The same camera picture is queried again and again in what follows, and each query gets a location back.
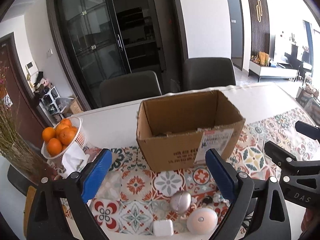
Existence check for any right human hand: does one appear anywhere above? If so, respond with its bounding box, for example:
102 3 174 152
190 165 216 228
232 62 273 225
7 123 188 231
301 209 319 232

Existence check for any small astronaut figurine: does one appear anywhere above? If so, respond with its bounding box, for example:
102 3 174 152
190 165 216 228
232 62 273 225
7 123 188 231
201 192 230 207

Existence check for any white tissue paper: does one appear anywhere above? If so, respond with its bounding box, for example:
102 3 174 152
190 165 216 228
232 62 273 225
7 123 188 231
61 142 89 179

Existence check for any patterned tile table mat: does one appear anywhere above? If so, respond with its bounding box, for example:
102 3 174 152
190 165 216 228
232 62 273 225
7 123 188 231
88 108 319 235

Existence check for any white basket of oranges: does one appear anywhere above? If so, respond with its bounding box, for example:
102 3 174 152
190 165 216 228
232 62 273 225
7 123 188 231
41 116 87 160

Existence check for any round white night light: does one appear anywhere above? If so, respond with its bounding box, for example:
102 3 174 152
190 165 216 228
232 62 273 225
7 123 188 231
187 207 218 235

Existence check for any silver oval case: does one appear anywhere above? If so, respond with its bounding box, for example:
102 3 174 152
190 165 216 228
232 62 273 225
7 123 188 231
169 191 191 215

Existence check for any cardboard box on floor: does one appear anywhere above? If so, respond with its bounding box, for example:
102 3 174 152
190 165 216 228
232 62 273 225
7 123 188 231
60 97 83 115

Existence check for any brown cardboard box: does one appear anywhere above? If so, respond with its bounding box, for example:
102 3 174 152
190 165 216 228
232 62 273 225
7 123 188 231
136 90 245 172

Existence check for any white tv cabinet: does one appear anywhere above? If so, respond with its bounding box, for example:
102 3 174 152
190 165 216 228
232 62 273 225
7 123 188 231
248 61 298 82

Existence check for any white square adapter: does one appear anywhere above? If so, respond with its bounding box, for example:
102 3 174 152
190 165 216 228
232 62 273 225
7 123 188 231
153 219 174 237

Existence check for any brown entrance door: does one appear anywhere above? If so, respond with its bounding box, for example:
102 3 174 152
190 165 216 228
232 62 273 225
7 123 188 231
1 33 52 149

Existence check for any left dark dining chair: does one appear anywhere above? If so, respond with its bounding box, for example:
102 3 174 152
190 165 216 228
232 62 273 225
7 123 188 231
99 70 162 107

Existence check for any dark dining chair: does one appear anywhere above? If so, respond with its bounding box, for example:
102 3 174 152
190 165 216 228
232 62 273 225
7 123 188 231
99 70 162 107
182 57 236 91

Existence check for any white shoe rack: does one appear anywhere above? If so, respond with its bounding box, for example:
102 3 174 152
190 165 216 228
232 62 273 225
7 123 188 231
41 86 63 122

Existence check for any dried plant bunch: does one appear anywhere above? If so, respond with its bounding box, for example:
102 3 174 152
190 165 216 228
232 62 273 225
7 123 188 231
1 61 57 185

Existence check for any right dark dining chair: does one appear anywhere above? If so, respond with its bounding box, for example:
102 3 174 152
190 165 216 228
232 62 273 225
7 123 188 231
182 57 236 91

